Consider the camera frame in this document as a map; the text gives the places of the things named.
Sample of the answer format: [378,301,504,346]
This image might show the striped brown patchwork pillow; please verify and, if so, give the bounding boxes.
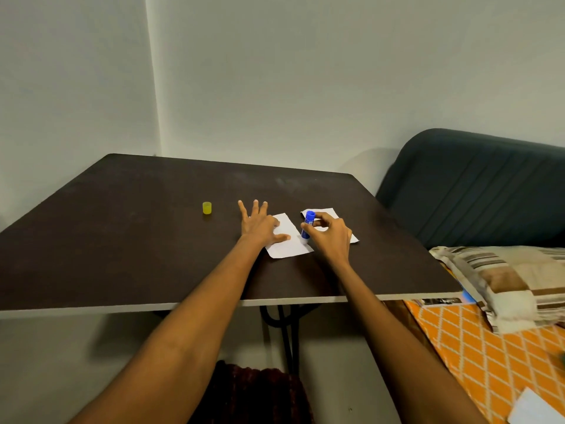
[428,245,565,334]

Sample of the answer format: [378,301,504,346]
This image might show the black metal table legs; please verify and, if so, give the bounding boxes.
[259,304,319,377]

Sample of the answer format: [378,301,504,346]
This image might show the person's left forearm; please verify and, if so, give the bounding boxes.
[68,236,266,424]

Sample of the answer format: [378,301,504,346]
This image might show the person's right hand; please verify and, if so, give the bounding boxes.
[300,211,353,268]

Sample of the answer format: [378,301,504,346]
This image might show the dark green sofa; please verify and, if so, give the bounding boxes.
[375,128,565,251]

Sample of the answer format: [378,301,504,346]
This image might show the white paper sheet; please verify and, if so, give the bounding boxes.
[507,387,565,424]
[300,208,359,244]
[264,213,314,259]

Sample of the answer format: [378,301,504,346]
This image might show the person's left hand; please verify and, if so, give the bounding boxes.
[238,199,291,249]

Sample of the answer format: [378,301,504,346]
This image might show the person's right forearm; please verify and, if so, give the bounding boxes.
[329,259,489,424]

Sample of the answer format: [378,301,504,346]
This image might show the flat printed booklet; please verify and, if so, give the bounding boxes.
[414,297,464,308]

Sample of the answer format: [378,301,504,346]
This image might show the dark maroon cloth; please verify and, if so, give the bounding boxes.
[189,360,315,424]

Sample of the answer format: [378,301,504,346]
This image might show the orange diamond patterned cloth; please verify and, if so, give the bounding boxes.
[403,299,565,424]

